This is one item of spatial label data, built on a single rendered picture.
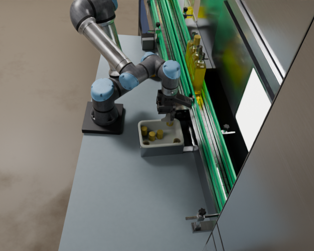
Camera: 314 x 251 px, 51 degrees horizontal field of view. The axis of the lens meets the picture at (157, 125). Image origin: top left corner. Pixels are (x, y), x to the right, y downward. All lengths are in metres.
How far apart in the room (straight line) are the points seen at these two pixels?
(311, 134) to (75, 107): 2.67
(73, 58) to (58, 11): 0.88
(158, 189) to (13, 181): 1.34
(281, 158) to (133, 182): 1.20
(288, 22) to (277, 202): 0.82
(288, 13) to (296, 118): 0.83
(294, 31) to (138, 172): 0.95
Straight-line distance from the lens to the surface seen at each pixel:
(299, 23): 1.20
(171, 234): 1.54
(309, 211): 0.47
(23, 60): 3.58
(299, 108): 0.46
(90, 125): 1.83
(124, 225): 1.55
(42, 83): 3.27
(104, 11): 1.60
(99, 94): 1.67
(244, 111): 1.53
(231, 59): 1.66
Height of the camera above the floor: 2.18
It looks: 50 degrees down
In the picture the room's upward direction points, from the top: 5 degrees clockwise
